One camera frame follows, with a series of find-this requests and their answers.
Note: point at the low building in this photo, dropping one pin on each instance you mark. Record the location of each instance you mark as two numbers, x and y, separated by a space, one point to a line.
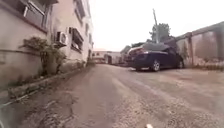
106 56

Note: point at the air conditioner unit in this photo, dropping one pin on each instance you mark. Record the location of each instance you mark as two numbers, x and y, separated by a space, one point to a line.
61 38

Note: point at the pale building with windows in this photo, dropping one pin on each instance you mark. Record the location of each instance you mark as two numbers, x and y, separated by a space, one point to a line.
20 36

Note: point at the dark blue car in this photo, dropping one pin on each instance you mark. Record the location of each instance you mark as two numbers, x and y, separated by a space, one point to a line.
156 56

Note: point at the bush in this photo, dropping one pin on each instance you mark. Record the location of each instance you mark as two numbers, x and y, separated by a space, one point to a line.
46 55

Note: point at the concrete boundary wall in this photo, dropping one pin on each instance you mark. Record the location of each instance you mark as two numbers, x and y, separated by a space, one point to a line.
203 46

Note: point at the tree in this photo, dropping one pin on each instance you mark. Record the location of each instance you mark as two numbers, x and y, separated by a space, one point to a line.
162 31

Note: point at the concrete kerb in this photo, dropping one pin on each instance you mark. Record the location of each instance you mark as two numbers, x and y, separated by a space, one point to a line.
33 87

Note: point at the robot's own part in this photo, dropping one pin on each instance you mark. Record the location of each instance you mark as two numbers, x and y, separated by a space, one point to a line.
149 126

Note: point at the utility pole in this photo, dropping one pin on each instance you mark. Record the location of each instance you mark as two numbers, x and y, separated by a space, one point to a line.
155 26

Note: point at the brown dirt road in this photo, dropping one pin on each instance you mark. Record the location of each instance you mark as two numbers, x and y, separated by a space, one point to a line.
126 96

